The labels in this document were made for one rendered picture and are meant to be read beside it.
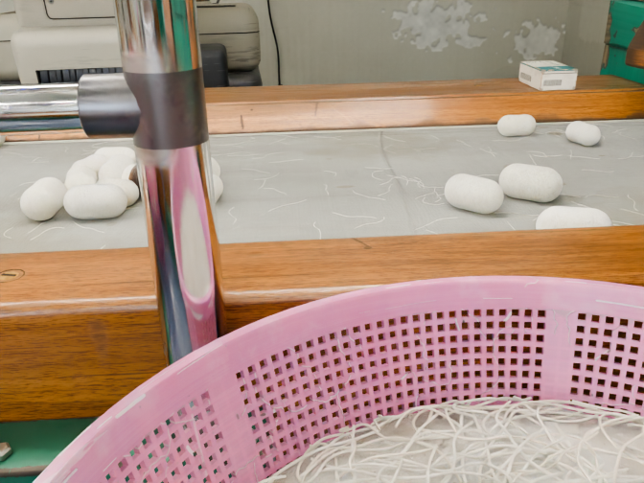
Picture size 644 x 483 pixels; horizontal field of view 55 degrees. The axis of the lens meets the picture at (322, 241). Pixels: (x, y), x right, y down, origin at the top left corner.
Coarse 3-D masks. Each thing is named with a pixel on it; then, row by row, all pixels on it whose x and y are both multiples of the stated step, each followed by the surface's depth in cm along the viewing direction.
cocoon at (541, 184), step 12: (516, 168) 39; (528, 168) 39; (540, 168) 38; (504, 180) 39; (516, 180) 39; (528, 180) 38; (540, 180) 38; (552, 180) 38; (504, 192) 40; (516, 192) 39; (528, 192) 38; (540, 192) 38; (552, 192) 38
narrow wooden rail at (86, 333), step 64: (0, 256) 27; (64, 256) 27; (128, 256) 27; (256, 256) 27; (320, 256) 26; (384, 256) 26; (448, 256) 26; (512, 256) 26; (576, 256) 26; (640, 256) 26; (0, 320) 23; (64, 320) 23; (128, 320) 24; (256, 320) 24; (0, 384) 24; (64, 384) 24; (128, 384) 25; (384, 384) 25; (512, 384) 26
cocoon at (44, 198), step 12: (48, 180) 38; (24, 192) 37; (36, 192) 37; (48, 192) 37; (60, 192) 39; (24, 204) 37; (36, 204) 37; (48, 204) 37; (60, 204) 38; (36, 216) 37; (48, 216) 37
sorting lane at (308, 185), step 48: (48, 144) 55; (96, 144) 55; (240, 144) 54; (288, 144) 53; (336, 144) 53; (384, 144) 53; (432, 144) 52; (480, 144) 52; (528, 144) 52; (576, 144) 51; (624, 144) 51; (0, 192) 43; (240, 192) 42; (288, 192) 42; (336, 192) 42; (384, 192) 42; (432, 192) 41; (576, 192) 41; (624, 192) 40; (0, 240) 35; (48, 240) 35; (96, 240) 35; (144, 240) 35; (240, 240) 35; (288, 240) 34
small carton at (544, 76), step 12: (552, 60) 64; (528, 72) 62; (540, 72) 59; (552, 72) 59; (564, 72) 59; (576, 72) 59; (528, 84) 63; (540, 84) 60; (552, 84) 60; (564, 84) 60
